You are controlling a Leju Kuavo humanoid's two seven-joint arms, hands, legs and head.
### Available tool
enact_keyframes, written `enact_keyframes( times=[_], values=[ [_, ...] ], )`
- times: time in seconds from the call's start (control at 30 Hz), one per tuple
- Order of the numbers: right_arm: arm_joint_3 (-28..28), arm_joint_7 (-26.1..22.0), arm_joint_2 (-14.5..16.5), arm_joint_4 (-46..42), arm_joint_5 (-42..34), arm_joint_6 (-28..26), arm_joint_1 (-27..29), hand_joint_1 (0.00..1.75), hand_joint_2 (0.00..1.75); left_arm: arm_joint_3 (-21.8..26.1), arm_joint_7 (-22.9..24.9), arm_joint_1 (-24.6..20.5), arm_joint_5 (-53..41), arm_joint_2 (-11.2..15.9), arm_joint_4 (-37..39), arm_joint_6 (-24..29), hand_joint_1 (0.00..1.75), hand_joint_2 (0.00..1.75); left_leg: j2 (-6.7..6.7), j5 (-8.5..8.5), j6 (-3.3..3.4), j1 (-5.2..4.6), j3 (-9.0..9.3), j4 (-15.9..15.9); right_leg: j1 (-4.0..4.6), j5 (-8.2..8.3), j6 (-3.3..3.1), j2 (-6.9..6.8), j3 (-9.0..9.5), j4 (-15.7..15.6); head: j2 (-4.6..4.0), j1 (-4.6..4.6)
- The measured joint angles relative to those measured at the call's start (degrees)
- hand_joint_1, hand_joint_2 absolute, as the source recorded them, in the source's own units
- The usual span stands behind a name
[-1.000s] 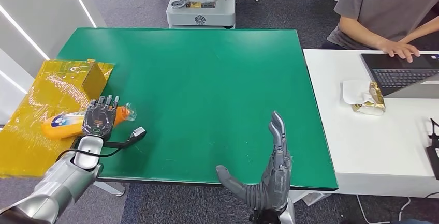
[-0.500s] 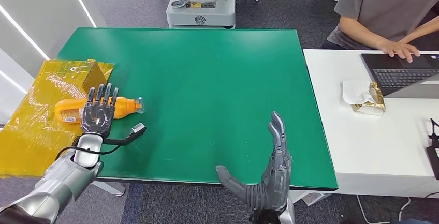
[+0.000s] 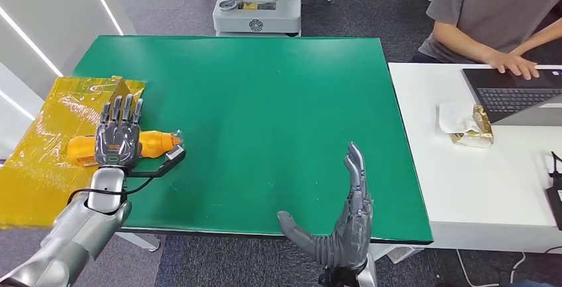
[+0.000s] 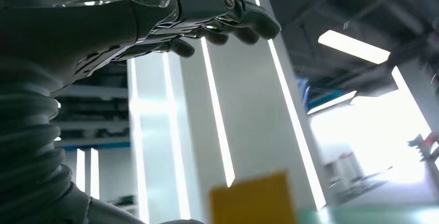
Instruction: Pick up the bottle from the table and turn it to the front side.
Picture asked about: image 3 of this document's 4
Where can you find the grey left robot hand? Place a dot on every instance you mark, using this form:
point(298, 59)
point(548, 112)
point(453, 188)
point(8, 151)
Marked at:
point(117, 144)

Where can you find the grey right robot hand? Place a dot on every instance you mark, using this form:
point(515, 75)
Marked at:
point(347, 245)

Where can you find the orange plastic bottle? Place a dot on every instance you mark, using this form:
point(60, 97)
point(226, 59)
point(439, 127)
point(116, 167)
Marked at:
point(153, 142)

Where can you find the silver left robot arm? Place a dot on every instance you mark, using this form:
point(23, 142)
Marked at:
point(79, 228)

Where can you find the person's right forearm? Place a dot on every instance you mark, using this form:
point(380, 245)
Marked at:
point(459, 42)

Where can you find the person's left forearm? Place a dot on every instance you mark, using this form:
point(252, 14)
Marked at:
point(540, 37)

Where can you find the yellow taped cardboard box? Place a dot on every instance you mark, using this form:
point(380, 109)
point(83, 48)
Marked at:
point(44, 118)

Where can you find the white desk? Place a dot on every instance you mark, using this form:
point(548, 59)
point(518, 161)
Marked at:
point(474, 188)

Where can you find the white tissue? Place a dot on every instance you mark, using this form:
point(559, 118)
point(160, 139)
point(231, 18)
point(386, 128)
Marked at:
point(453, 117)

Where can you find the gold foil packet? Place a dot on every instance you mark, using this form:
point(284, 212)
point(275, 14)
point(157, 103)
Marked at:
point(480, 130)

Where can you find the grey machine stand with column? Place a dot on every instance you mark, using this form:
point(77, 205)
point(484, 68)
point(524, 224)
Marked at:
point(257, 16)

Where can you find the dark grey laptop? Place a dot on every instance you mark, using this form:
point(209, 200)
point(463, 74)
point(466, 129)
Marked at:
point(509, 93)

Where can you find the person's right hand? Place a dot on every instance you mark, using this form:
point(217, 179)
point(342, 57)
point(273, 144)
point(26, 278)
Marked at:
point(511, 62)

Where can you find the person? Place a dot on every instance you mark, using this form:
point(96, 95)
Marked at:
point(487, 8)

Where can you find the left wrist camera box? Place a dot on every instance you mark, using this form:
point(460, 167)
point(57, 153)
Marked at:
point(175, 153)

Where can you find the white wall light strip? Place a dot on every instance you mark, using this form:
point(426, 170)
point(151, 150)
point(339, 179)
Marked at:
point(16, 105)
point(31, 41)
point(103, 1)

